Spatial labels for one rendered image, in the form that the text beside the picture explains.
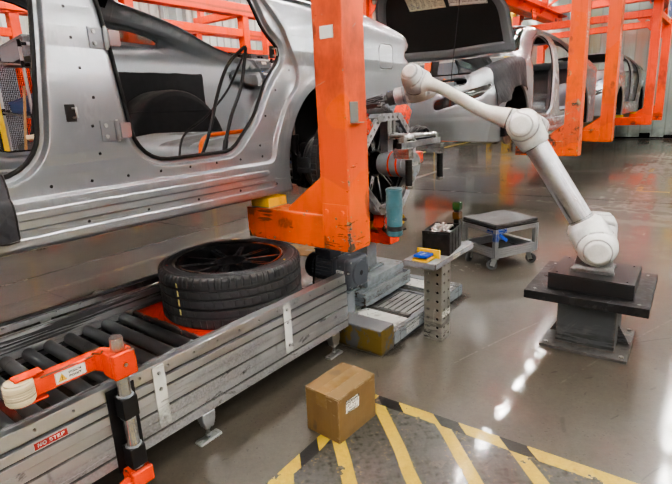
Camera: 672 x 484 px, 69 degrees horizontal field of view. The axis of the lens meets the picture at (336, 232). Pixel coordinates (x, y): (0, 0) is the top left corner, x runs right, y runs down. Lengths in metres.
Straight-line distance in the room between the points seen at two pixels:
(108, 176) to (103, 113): 0.23
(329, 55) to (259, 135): 0.58
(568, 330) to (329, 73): 1.63
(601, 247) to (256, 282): 1.43
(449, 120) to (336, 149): 3.09
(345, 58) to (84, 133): 1.05
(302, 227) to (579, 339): 1.42
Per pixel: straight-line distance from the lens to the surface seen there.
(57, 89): 2.01
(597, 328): 2.60
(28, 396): 1.59
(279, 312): 2.06
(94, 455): 1.75
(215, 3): 10.23
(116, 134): 2.07
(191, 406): 1.89
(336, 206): 2.22
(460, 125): 5.19
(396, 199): 2.60
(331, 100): 2.19
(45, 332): 2.46
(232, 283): 2.10
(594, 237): 2.29
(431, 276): 2.47
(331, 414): 1.86
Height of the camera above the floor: 1.16
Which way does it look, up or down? 14 degrees down
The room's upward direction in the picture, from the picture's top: 3 degrees counter-clockwise
